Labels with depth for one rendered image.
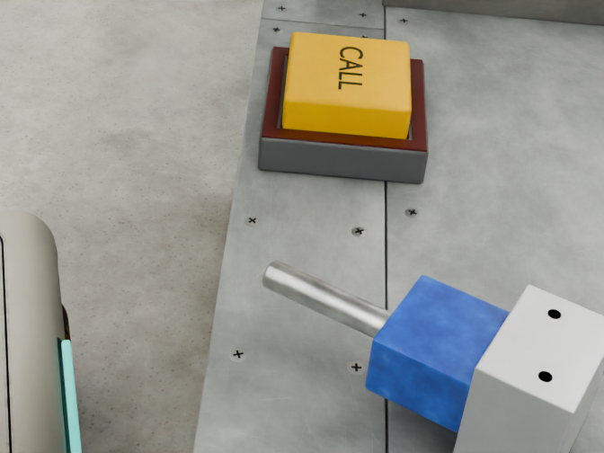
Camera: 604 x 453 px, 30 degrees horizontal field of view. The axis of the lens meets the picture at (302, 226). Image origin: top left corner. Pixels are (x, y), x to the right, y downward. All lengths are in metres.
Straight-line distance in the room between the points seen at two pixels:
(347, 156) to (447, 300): 0.13
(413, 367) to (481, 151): 0.19
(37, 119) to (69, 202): 0.23
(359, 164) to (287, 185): 0.04
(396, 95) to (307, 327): 0.13
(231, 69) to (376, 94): 1.53
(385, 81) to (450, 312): 0.16
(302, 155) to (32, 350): 0.68
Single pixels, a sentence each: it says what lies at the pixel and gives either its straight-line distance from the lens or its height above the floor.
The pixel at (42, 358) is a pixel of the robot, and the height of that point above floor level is 0.27.
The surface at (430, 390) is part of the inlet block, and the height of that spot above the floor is 0.83.
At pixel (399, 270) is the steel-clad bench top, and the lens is 0.50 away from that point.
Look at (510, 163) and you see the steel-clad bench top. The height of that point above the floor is 0.80.
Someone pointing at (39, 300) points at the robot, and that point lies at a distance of 1.23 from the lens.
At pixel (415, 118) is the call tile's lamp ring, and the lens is 0.55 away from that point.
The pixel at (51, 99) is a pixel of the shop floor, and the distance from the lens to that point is 1.99.
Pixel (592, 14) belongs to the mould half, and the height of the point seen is 0.81.
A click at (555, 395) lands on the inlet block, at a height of 0.85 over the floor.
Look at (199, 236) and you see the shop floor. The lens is 1.70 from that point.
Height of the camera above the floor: 1.14
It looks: 41 degrees down
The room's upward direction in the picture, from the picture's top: 5 degrees clockwise
